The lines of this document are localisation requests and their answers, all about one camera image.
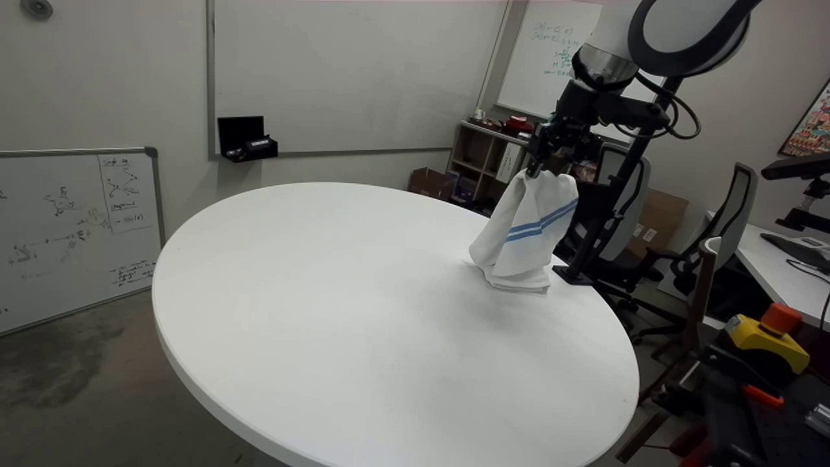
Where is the black marker tray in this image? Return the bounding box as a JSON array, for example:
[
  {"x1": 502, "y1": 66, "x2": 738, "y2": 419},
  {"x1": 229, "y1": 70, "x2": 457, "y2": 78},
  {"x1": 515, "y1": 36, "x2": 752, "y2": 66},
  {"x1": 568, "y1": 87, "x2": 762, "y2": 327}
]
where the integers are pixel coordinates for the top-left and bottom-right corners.
[{"x1": 216, "y1": 112, "x2": 282, "y2": 166}]

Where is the leaning whiteboard with writing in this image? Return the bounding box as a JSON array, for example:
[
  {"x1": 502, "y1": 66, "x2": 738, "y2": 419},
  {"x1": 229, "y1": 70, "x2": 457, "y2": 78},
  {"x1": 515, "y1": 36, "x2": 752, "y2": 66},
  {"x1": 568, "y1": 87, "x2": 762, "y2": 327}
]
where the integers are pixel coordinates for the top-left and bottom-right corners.
[{"x1": 494, "y1": 0, "x2": 605, "y2": 123}]

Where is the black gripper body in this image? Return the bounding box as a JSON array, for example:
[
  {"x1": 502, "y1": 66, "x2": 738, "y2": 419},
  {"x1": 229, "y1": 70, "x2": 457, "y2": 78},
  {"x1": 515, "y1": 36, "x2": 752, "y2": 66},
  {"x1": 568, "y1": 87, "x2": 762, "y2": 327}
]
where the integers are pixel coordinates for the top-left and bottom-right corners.
[{"x1": 541, "y1": 75, "x2": 612, "y2": 156}]

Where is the yellow emergency stop box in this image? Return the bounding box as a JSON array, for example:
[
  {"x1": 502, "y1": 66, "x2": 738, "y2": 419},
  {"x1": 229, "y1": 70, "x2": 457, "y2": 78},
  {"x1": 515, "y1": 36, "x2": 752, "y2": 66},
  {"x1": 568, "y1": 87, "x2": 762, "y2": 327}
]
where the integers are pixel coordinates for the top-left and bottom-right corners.
[{"x1": 720, "y1": 300, "x2": 813, "y2": 376}]

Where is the white desk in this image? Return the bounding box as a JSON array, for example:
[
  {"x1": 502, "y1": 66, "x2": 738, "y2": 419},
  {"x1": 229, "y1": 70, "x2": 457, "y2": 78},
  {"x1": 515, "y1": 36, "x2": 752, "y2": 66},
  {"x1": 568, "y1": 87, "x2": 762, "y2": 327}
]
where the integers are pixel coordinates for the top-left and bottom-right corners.
[{"x1": 730, "y1": 221, "x2": 830, "y2": 323}]

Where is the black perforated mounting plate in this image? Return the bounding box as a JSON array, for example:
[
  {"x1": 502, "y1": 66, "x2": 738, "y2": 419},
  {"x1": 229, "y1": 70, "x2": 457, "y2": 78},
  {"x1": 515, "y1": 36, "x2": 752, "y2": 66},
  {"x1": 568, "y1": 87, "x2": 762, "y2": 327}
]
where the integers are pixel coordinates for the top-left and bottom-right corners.
[{"x1": 697, "y1": 341, "x2": 830, "y2": 467}]

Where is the orange-handled black clamp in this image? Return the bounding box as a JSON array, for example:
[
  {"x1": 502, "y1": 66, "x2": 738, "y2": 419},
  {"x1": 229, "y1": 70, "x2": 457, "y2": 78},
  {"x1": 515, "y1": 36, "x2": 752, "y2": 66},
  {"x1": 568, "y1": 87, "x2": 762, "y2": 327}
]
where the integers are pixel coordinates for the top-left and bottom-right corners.
[
  {"x1": 738, "y1": 381, "x2": 787, "y2": 417},
  {"x1": 669, "y1": 419, "x2": 737, "y2": 467}
]

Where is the grey office chair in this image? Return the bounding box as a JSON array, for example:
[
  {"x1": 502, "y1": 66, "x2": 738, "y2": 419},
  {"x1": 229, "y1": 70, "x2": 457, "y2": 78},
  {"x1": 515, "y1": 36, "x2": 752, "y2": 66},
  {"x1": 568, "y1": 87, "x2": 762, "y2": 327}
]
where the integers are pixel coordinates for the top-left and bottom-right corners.
[{"x1": 669, "y1": 160, "x2": 764, "y2": 346}]

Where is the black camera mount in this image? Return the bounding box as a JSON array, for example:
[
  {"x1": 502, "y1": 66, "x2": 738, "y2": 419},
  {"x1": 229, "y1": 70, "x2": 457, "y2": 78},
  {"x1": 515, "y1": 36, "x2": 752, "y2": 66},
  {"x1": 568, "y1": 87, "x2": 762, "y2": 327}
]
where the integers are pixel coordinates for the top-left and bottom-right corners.
[{"x1": 756, "y1": 152, "x2": 830, "y2": 239}]

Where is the wooden shelf unit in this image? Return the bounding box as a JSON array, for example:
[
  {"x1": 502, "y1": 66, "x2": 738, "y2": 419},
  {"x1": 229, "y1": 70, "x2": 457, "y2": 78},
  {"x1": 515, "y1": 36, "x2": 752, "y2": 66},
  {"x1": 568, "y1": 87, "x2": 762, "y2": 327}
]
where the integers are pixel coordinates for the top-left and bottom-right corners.
[{"x1": 446, "y1": 114, "x2": 540, "y2": 212}]

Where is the small cardboard box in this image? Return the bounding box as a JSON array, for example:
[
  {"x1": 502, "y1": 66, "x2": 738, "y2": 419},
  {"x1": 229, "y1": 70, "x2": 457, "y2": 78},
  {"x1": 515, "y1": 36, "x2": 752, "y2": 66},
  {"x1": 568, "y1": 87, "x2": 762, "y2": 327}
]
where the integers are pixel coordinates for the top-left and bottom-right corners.
[{"x1": 405, "y1": 166, "x2": 459, "y2": 202}]

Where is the large cardboard box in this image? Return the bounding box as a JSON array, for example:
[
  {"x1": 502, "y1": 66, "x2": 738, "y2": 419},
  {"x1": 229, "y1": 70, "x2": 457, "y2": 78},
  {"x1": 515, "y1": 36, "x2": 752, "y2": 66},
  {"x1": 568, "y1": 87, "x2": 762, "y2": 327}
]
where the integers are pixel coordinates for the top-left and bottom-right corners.
[{"x1": 624, "y1": 186, "x2": 694, "y2": 263}]

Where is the white cloth with blue stripes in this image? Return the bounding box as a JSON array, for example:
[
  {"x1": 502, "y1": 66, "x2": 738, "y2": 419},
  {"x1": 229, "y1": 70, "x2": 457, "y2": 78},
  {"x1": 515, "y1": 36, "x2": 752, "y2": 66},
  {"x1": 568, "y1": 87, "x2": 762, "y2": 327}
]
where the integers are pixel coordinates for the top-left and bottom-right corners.
[{"x1": 466, "y1": 167, "x2": 581, "y2": 293}]

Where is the colourful wall poster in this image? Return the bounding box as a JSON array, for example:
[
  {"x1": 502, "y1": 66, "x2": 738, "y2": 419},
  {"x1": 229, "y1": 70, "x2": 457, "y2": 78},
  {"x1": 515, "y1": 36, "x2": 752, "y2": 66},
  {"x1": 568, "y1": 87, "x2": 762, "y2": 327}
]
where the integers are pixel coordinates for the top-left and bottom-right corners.
[{"x1": 776, "y1": 75, "x2": 830, "y2": 164}]

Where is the black robot wrist cable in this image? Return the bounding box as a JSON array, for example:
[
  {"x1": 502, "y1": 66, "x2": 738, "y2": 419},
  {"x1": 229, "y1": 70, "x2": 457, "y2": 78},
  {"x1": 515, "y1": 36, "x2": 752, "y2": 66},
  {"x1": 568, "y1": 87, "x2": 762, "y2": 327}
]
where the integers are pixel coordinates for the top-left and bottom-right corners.
[{"x1": 658, "y1": 70, "x2": 702, "y2": 143}]

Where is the small framed whiteboard with writing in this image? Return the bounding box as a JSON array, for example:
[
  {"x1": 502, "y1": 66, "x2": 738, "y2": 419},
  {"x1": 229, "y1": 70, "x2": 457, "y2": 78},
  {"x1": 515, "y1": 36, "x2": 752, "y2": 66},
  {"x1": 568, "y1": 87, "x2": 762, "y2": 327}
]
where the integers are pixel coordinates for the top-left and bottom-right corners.
[{"x1": 0, "y1": 145, "x2": 168, "y2": 337}]

